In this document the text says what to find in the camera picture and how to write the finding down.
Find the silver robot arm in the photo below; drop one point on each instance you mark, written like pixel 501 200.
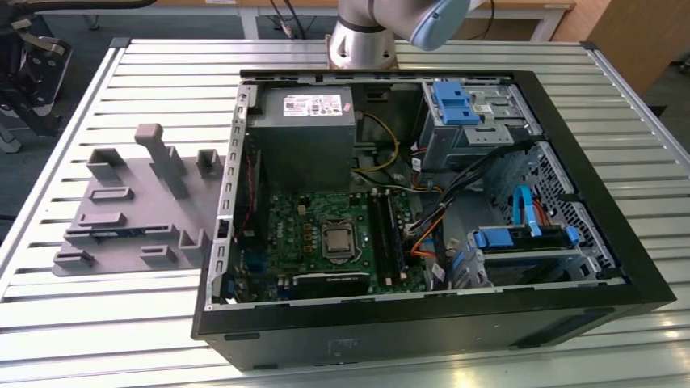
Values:
pixel 356 40

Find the black table corner cap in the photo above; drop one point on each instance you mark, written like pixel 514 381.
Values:
pixel 119 43
pixel 589 45

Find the black graphics card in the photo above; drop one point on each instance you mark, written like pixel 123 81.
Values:
pixel 329 285

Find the wooden cabinet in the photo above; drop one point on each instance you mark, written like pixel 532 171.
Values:
pixel 641 32

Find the small blue plastic carrier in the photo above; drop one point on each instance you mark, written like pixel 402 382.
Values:
pixel 462 262

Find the hard disk in blue carrier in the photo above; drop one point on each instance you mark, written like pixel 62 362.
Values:
pixel 496 240

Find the white furniture foot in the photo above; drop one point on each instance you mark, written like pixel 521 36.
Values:
pixel 9 139

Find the blue plastic drive carrier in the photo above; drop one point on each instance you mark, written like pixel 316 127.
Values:
pixel 456 105

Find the grey power supply with label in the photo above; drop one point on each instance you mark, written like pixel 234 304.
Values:
pixel 302 153

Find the black PC case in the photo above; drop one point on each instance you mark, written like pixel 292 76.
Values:
pixel 377 335

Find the silver CPU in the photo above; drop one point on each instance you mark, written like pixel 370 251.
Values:
pixel 337 241

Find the wooden desk with white legs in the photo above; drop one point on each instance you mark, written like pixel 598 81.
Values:
pixel 545 5

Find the grey metal drive cage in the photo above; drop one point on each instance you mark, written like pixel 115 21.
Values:
pixel 485 133

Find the grey parts rack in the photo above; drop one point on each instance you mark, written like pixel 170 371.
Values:
pixel 135 194

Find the green motherboard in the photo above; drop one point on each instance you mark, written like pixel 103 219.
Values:
pixel 292 214

